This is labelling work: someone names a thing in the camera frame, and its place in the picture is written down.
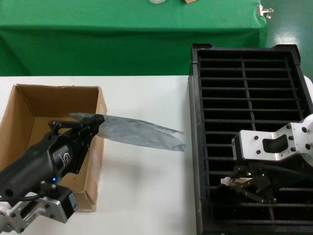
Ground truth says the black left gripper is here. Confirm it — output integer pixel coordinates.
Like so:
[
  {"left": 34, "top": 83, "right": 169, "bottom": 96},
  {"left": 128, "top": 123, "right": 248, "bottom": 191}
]
[{"left": 0, "top": 114, "right": 105, "bottom": 201}]

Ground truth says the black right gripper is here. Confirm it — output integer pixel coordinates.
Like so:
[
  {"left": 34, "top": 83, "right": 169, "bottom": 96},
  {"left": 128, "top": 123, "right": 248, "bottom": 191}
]
[{"left": 228, "top": 156, "right": 313, "bottom": 205}]

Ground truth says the green graphics card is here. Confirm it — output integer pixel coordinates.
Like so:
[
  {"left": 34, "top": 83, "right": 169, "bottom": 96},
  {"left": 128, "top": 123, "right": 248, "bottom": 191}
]
[{"left": 220, "top": 177, "right": 253, "bottom": 186}]

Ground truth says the grey antistatic plastic bag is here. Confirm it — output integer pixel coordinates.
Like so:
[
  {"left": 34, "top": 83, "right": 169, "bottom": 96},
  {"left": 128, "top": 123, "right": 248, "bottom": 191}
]
[{"left": 68, "top": 112, "right": 187, "bottom": 153}]

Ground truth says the brown cardboard box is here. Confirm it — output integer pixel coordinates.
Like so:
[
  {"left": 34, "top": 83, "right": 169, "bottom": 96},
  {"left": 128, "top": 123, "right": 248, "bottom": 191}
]
[{"left": 0, "top": 84, "right": 109, "bottom": 212}]

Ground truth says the black slotted container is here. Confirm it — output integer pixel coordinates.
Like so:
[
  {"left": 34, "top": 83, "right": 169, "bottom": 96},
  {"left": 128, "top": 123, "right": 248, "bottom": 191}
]
[{"left": 187, "top": 43, "right": 313, "bottom": 233}]

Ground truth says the green cloth covered table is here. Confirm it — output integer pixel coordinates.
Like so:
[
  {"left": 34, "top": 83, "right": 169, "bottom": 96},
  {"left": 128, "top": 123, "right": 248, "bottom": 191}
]
[{"left": 0, "top": 0, "right": 269, "bottom": 77}]

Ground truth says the metal binder clip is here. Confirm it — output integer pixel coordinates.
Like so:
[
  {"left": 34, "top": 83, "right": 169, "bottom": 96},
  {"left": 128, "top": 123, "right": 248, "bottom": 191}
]
[{"left": 256, "top": 4, "right": 274, "bottom": 20}]

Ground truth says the right wrist camera silver mount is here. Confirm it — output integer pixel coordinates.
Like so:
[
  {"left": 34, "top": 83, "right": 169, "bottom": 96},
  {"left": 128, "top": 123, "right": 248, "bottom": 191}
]
[{"left": 231, "top": 121, "right": 313, "bottom": 163}]

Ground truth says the wrist camera silver mount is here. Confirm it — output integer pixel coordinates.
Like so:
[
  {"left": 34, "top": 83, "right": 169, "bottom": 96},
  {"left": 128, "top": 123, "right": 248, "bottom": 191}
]
[
  {"left": 231, "top": 121, "right": 313, "bottom": 163},
  {"left": 4, "top": 181, "right": 80, "bottom": 234}
]

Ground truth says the left wrist camera silver mount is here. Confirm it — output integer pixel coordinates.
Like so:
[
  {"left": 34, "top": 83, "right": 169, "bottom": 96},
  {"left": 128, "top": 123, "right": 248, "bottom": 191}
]
[{"left": 4, "top": 181, "right": 80, "bottom": 234}]

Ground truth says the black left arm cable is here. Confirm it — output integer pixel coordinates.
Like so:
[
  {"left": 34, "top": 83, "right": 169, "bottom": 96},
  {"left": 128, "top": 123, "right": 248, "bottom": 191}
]
[{"left": 0, "top": 192, "right": 43, "bottom": 203}]

